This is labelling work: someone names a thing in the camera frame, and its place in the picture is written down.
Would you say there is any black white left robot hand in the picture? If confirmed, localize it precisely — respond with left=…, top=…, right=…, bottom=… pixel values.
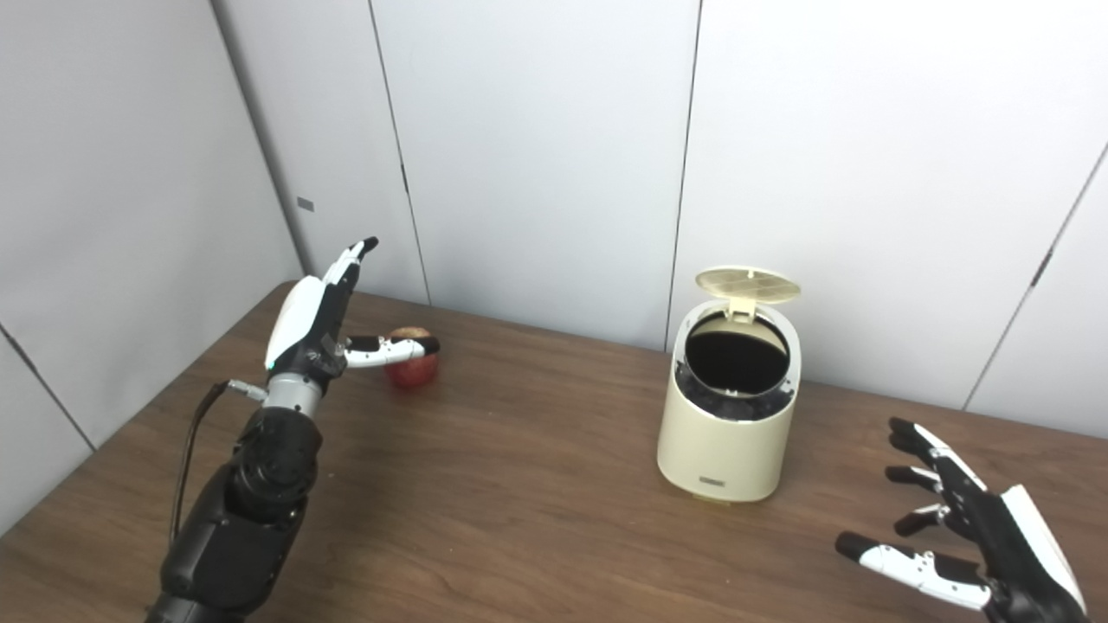
left=264, top=236, right=441, bottom=395

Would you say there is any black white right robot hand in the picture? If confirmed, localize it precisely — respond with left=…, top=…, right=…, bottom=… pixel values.
left=834, top=417, right=1089, bottom=623

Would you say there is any red apple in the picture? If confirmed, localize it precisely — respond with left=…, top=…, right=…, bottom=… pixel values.
left=383, top=326, right=439, bottom=389

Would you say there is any cream round bin lid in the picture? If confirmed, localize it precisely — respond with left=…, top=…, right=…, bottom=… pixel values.
left=695, top=267, right=802, bottom=323

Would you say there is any cream-colored bin body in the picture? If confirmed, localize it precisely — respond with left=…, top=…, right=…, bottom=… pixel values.
left=656, top=299, right=803, bottom=504

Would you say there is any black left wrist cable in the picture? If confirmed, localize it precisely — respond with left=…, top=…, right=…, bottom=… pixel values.
left=169, top=379, right=269, bottom=546

